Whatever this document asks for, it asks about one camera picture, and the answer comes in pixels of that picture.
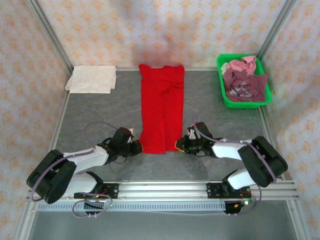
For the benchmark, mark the red t-shirt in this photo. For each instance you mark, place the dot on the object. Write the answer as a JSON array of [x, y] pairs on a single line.
[[155, 112]]

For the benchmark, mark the black controller board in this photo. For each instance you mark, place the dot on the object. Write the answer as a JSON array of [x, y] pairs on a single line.
[[93, 206], [236, 206]]

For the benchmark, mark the folded white t-shirt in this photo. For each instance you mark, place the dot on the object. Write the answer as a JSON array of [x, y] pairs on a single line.
[[90, 80]]

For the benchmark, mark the grey metal shelf panel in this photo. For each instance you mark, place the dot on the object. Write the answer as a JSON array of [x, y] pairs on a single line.
[[160, 226]]

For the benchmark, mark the maroon printed t-shirt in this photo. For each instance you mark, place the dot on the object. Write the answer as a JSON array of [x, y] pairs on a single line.
[[252, 86]]

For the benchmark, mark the crumpled white cloth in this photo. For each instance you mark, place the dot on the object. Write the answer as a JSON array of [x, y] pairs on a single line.
[[224, 67]]

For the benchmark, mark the green plastic basket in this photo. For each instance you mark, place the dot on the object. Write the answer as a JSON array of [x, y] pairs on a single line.
[[268, 90]]

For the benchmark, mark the crumpled pink t-shirt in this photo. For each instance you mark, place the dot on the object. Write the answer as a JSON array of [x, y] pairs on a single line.
[[240, 65]]

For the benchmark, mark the patterned white fabric backdrop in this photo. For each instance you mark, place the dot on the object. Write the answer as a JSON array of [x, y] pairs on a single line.
[[160, 30]]

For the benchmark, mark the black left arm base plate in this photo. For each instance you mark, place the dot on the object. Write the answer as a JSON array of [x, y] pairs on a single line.
[[113, 191]]

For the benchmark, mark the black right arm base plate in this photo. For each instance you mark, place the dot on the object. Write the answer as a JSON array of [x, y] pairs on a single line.
[[212, 190]]

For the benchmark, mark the aluminium mounting rail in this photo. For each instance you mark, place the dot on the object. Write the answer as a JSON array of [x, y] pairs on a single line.
[[162, 191]]

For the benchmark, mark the aluminium frame post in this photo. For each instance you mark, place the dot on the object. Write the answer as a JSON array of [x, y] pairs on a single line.
[[275, 27], [50, 32]]

